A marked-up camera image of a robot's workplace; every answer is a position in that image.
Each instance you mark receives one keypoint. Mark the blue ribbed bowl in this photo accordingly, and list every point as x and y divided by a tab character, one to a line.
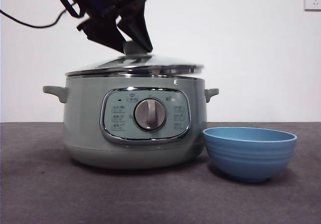
250	156

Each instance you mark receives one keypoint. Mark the glass lid with green knob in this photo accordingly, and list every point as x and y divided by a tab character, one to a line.
140	64

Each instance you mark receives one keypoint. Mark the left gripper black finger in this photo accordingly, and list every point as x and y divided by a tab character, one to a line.
136	23
105	31

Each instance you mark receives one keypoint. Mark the pale green electric steamer pot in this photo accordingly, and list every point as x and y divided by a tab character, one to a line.
82	123

